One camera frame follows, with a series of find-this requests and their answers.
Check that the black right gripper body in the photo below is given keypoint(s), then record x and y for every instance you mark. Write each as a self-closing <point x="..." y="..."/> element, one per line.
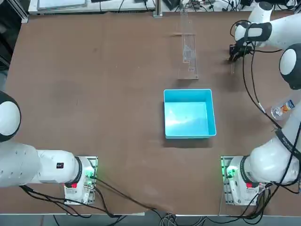
<point x="244" y="48"/>

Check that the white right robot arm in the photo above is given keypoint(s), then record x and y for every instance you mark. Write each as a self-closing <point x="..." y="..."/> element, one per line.
<point x="270" y="162"/>

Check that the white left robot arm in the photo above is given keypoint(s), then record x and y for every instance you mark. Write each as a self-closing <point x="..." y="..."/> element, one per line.
<point x="35" y="167"/>

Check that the clear acrylic tiered rack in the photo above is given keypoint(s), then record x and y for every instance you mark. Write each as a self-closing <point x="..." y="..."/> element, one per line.
<point x="189" y="47"/>

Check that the clear bottle with blue cap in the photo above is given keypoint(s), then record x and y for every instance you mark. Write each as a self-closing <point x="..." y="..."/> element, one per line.
<point x="282" y="109"/>

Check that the turquoise plastic bin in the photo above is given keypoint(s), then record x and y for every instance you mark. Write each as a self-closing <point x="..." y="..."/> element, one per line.
<point x="189" y="115"/>

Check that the white flat board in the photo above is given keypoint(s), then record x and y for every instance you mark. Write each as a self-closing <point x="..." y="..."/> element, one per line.
<point x="61" y="4"/>

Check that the aluminium post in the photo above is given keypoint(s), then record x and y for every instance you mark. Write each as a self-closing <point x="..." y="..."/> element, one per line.
<point x="158" y="8"/>

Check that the metal base plate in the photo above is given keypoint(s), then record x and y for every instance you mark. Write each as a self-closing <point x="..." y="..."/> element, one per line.
<point x="92" y="164"/>
<point x="227" y="183"/>

